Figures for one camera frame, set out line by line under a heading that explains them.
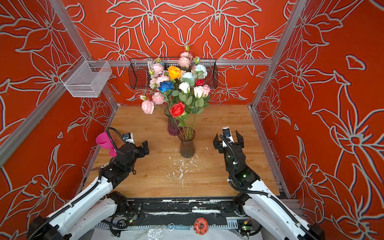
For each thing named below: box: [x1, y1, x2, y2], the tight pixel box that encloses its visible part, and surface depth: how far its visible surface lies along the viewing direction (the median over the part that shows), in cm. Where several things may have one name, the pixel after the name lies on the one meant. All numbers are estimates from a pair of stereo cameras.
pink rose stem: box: [195, 84, 211, 138], surface depth 71 cm
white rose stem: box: [178, 81, 191, 140], surface depth 70 cm
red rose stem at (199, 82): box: [195, 78, 205, 87], surface depth 76 cm
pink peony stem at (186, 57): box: [179, 44, 193, 69], surface depth 81 cm
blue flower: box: [158, 81, 174, 115], surface depth 67 cm
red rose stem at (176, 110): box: [170, 102, 186, 140], surface depth 71 cm
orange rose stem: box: [168, 65, 182, 80], surface depth 73 cm
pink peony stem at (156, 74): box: [148, 57, 166, 90], surface depth 79 cm
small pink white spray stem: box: [181, 56, 208, 88], surface depth 71 cm
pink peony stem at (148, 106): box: [140, 75, 172, 115], surface depth 77 cm
